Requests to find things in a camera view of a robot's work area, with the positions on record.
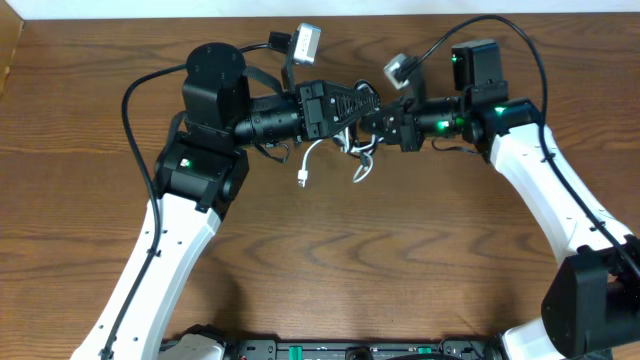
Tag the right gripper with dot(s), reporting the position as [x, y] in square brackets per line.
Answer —
[406, 133]

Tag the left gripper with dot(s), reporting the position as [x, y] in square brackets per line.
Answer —
[310, 110]

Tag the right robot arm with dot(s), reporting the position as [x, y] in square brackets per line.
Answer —
[592, 304]

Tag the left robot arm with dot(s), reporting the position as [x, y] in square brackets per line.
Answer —
[229, 106]

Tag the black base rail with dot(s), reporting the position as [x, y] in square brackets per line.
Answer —
[209, 342]

